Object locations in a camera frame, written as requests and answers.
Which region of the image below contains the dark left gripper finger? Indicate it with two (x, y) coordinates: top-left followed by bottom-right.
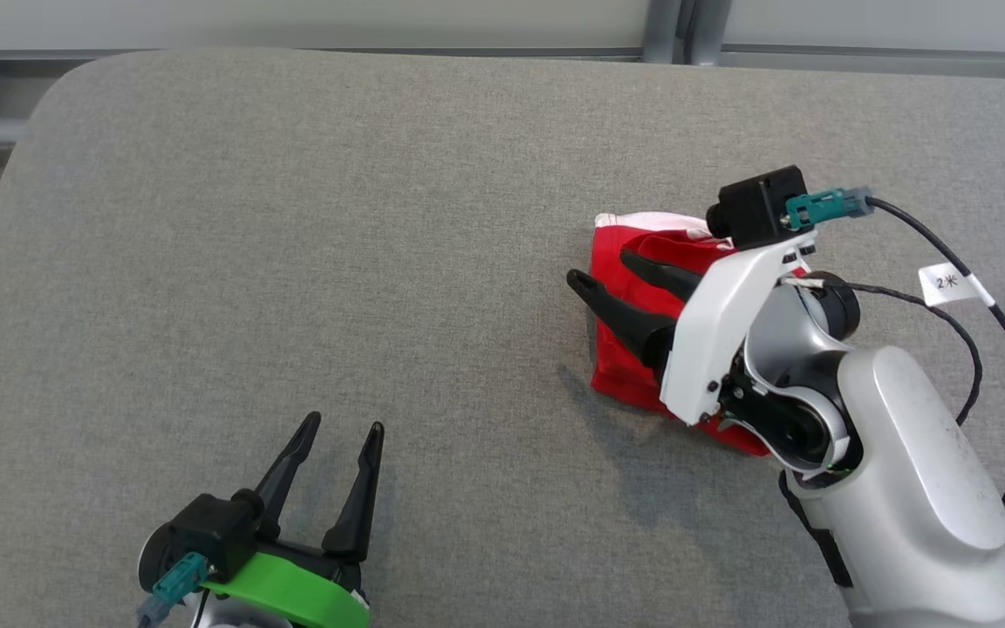
(253, 412), (323, 538)
(321, 421), (386, 562)

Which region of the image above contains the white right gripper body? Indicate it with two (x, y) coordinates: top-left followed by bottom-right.
(659, 230), (818, 428)

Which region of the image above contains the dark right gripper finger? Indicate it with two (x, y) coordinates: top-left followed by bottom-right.
(620, 249), (703, 303)
(566, 269), (678, 368)

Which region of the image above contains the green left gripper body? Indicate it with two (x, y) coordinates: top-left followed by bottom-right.
(204, 541), (373, 628)

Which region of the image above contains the red basketball jersey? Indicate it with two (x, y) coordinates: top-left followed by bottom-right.
(590, 212), (776, 459)

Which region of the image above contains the right cable with teal connector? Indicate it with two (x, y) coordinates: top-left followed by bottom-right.
(786, 186), (1005, 509)

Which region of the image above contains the thin black right cable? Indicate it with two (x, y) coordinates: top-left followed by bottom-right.
(795, 277), (984, 428)

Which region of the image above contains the white right cable label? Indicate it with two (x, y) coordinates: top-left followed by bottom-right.
(919, 262), (997, 308)

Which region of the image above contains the grey metal window post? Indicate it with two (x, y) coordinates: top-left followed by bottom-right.
(686, 0), (731, 67)
(642, 0), (683, 65)

